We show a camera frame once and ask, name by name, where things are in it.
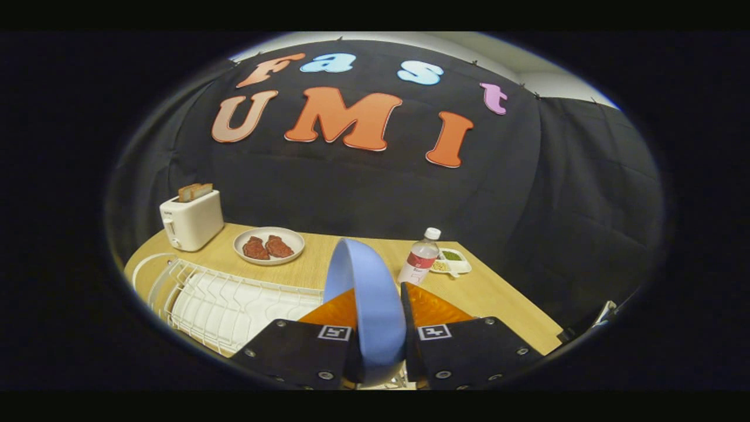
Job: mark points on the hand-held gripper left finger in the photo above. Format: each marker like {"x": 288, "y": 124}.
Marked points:
{"x": 293, "y": 351}

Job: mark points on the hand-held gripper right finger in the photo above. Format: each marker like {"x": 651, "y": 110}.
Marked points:
{"x": 469, "y": 351}

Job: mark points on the blue plate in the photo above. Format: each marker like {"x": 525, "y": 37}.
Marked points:
{"x": 369, "y": 293}

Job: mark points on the white divided condiment dish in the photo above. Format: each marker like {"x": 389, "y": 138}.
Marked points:
{"x": 457, "y": 264}

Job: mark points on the white plate with meat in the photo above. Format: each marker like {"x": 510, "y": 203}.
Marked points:
{"x": 293, "y": 240}

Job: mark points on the black flat bar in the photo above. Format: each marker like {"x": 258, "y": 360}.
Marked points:
{"x": 566, "y": 334}

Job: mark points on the clear plastic water bottle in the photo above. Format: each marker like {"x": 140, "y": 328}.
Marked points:
{"x": 417, "y": 264}

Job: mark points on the red meat piece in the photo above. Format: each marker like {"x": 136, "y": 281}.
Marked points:
{"x": 255, "y": 248}
{"x": 279, "y": 247}

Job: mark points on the white toaster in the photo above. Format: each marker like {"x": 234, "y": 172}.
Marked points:
{"x": 196, "y": 225}

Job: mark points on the brown toast slice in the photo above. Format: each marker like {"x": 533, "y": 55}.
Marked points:
{"x": 186, "y": 192}
{"x": 204, "y": 189}

